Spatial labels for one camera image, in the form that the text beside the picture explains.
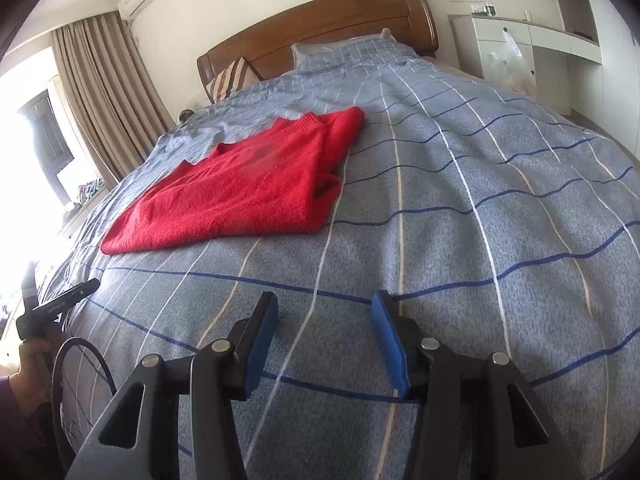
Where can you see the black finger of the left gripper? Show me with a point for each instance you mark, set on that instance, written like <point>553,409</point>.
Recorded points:
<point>74,295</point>

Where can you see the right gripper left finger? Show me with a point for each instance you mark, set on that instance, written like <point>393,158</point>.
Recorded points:
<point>137,435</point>

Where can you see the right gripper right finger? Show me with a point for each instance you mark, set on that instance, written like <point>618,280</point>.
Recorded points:
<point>512,434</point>

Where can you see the red knit sweater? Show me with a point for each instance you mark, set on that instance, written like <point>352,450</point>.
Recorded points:
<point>279,181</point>

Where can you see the person's left hand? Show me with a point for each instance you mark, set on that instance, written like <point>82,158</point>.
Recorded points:
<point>28,389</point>

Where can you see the blue plaid duvet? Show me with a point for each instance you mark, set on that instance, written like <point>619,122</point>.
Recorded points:
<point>497,224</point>

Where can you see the beige curtain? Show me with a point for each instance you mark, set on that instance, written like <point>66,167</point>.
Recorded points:
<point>118,111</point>

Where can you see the small black alarm clock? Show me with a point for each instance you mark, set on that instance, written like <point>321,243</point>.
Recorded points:
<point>185,115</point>

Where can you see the striped brown pillow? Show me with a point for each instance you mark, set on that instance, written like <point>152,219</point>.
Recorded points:
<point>237,76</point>

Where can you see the white pillow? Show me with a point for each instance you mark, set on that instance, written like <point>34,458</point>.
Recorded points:
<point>301,50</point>

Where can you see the white wardrobe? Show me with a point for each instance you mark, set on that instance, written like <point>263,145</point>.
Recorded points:
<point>606,93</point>

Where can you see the white plastic bag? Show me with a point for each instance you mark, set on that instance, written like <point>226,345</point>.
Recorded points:
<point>510,67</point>

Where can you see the white desk cabinet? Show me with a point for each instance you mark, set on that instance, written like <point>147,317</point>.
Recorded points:
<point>554,54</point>

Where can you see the wooden headboard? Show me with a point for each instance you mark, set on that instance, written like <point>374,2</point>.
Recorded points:
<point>266,45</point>

